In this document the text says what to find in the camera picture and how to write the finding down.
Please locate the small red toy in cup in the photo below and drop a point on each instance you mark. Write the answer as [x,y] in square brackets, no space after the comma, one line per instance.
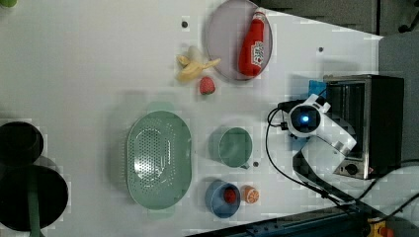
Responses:
[229,196]

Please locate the upper black cylinder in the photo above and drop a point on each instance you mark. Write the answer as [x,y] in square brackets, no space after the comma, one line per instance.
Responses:
[21,144]

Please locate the red toy strawberry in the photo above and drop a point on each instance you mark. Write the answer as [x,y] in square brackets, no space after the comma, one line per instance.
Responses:
[207,86]

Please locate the peeled toy banana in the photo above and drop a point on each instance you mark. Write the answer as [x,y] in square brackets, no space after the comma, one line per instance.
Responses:
[193,64]

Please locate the blue cup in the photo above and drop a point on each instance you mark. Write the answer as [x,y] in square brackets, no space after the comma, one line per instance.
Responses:
[215,202]

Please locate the grey round plate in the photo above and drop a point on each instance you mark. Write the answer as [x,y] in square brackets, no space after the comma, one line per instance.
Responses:
[225,32]

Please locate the red ketchup bottle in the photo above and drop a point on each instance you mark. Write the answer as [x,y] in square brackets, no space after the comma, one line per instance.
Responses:
[251,56]

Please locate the orange slice toy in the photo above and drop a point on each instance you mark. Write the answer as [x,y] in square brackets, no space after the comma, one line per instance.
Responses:
[249,194]

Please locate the black toaster oven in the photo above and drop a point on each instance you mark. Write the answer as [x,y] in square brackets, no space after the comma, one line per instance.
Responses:
[370,108]

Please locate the green perforated colander basket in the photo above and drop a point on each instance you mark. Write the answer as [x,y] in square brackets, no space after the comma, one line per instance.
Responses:
[159,160]

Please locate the green cup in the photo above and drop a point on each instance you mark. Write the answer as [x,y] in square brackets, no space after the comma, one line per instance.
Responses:
[231,146]

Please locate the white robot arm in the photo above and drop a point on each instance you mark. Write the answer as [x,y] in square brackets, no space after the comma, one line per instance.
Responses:
[327,145]

